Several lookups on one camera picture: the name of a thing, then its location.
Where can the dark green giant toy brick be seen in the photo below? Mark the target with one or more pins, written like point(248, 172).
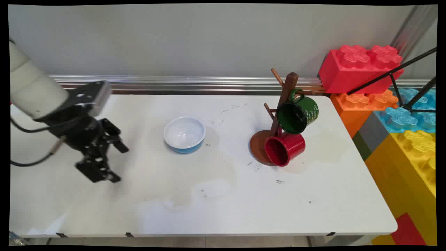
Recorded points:
point(361, 146)

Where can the grey giant toy brick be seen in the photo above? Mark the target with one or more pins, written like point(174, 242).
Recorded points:
point(373, 134)

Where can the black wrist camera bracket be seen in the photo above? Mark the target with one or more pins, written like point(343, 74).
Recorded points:
point(89, 96)

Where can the red enamel mug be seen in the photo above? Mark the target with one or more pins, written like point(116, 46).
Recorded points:
point(292, 144)

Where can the red giant toy brick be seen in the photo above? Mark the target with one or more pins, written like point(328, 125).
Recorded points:
point(345, 75)

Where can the yellow giant toy brick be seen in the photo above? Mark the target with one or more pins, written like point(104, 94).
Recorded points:
point(393, 167)

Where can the brown wooden mug tree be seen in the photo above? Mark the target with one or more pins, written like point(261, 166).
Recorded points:
point(287, 90)

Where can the aluminium frame post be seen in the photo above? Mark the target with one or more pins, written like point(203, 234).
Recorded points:
point(413, 28)

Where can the red flat toy brick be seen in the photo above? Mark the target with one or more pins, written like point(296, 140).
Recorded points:
point(406, 232)

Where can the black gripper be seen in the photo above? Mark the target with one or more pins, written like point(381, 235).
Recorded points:
point(82, 134)

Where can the green enamel mug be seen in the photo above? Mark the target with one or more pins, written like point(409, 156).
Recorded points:
point(308, 111)

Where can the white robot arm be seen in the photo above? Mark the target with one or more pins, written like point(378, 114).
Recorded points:
point(31, 87)

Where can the light blue giant toy brick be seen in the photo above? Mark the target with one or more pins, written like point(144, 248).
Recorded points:
point(397, 118)

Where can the white and blue bowl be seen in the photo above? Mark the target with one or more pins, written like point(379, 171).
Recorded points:
point(184, 134)

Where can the aluminium rail along table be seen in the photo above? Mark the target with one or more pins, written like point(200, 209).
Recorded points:
point(174, 83)

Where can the orange giant toy brick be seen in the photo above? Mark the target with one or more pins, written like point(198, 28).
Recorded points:
point(348, 115)

